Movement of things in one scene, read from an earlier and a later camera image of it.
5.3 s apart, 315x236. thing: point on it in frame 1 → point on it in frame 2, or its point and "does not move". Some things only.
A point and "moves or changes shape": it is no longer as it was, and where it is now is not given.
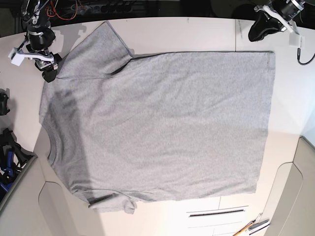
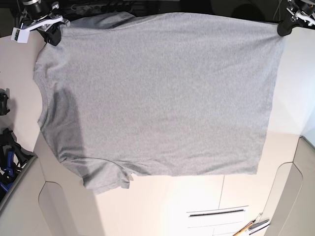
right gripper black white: [44, 62] → [50, 23]
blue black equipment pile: [13, 158] does not move
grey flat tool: [258, 224] does not move
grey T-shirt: [124, 129] moves or changes shape
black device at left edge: [4, 96] does not move
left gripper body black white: [290, 26] → [310, 19]
